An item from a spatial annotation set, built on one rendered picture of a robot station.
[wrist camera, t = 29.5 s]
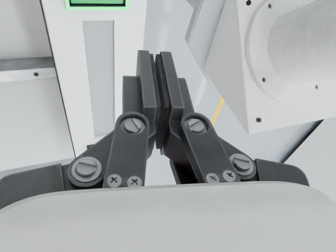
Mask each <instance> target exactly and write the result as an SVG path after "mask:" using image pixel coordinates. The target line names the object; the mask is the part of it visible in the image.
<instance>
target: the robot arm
mask: <svg viewBox="0 0 336 252"><path fill-rule="evenodd" d="M245 52H246V59H247V64H248V67H249V71H250V73H251V75H252V78H253V80H254V81H255V83H256V84H257V86H258V87H259V88H260V89H261V90H262V92H263V93H264V94H265V95H267V96H268V97H269V98H271V99H272V100H275V101H277V102H279V103H284V104H298V103H302V102H305V101H307V100H309V99H311V98H312V97H313V96H315V95H316V94H317V93H318V92H319V91H320V90H321V88H322V87H323V86H324V84H325V82H326V81H327V80H332V79H336V0H315V1H313V0H266V1H265V2H264V3H263V4H261V5H260V6H259V8H258V9H257V10H256V12H255V13H254V15H253V17H252V19H251V21H250V23H249V26H248V30H247V35H246V41H245ZM154 145H156V149H160V155H165V156H166V157H167V158H169V164H170V167H171V170H172V173H173V176H174V179H175V182H176V184H172V185H152V186H145V176H146V165H147V160H148V159H149V158H150V157H151V156H152V152H153V149H154ZM0 252H336V203H335V202H334V201H333V200H332V199H331V198H330V197H329V196H327V195H326V194H325V193H323V192H321V191H319V190H317V189H315V188H312V187H310V185H309V181H308V178H307V176H306V174H305V173H304V172H303V171H302V170H301V169H300V168H298V167H297V166H294V165H291V164H285V163H280V162H275V161H269V160H264V159H259V158H256V159H255V160H252V158H250V157H249V156H248V155H247V154H245V153H244V152H242V151H241V150H239V149H238V148H236V147H234V146H233V145H231V144H230V143H228V142H227V141H225V140H224V139H222V138H221V137H219V136H218V135H217V133H216V131H215V129H214V127H213V125H212V123H211V121H210V120H209V119H208V118H207V117H206V116H205V115H203V114H201V113H197V112H195V111H194V107H193V103H192V100H191V96H190V92H189V89H188V85H187V81H186V79H185V78H178V77H177V72H176V68H175V64H174V60H173V56H172V52H168V51H160V53H159V54H156V55H155V61H154V55H153V53H150V52H149V50H138V51H137V63H136V76H130V75H123V76H122V114H121V115H120V116H119V117H118V118H117V120H116V123H115V128H114V130H113V131H111V132H110V133H109V134H107V135H106V136H105V137H103V138H102V139H101V140H99V141H98V142H96V143H95V144H94V145H92V146H91V147H90V148H88V149H87V150H86V151H84V152H83V153H82V154H80V155H79V156H78V157H76V158H75V159H74V160H73V161H72V162H71V163H70V164H66V165H61V163H59V164H55V165H50V166H46V167H41V168H36V169H32V170H27V171H23V172H18V173H14V174H10V175H7V176H4V177H3V178H1V179H0Z"/></svg>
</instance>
